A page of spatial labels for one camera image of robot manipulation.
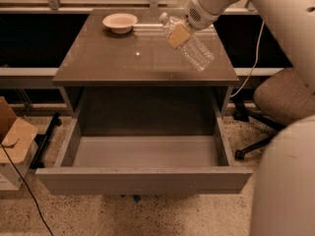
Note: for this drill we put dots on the cardboard box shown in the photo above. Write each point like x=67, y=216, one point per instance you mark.
x=18, y=147

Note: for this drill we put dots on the office chair with beige seat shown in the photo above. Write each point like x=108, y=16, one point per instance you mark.
x=283, y=98

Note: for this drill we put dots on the grey open top drawer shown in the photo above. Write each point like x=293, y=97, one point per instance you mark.
x=145, y=147

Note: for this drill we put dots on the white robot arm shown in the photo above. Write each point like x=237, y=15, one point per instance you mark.
x=284, y=196

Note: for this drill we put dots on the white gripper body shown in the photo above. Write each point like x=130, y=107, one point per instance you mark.
x=201, y=18

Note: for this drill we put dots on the white shallow bowl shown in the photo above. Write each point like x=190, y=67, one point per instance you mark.
x=120, y=23

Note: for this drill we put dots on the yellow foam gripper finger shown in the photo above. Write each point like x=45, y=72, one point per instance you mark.
x=179, y=35

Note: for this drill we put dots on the grey cabinet with glossy top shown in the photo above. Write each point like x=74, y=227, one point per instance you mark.
x=136, y=84

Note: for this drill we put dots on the clear plastic water bottle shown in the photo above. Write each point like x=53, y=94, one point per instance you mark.
x=194, y=50

